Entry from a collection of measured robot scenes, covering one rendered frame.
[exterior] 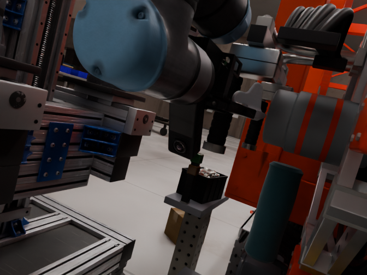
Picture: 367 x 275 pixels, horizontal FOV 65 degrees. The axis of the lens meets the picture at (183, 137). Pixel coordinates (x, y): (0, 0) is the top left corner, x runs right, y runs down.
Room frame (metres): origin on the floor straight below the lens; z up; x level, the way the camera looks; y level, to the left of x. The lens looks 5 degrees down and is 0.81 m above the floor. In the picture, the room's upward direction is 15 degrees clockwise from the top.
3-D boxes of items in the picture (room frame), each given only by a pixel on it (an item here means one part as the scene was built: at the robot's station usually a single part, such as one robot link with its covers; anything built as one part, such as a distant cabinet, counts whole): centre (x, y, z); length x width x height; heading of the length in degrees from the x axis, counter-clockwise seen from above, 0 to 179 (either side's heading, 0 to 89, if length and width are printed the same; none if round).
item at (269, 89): (0.85, -0.22, 0.93); 0.09 x 0.05 x 0.05; 67
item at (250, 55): (0.54, -0.09, 0.93); 0.09 x 0.05 x 0.05; 67
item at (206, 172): (1.30, -0.14, 0.51); 0.20 x 0.14 x 0.13; 148
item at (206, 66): (0.34, 0.03, 0.85); 0.08 x 0.05 x 0.08; 67
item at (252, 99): (0.48, -0.10, 0.85); 0.09 x 0.03 x 0.06; 121
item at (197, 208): (1.33, -0.15, 0.44); 0.43 x 0.17 x 0.03; 157
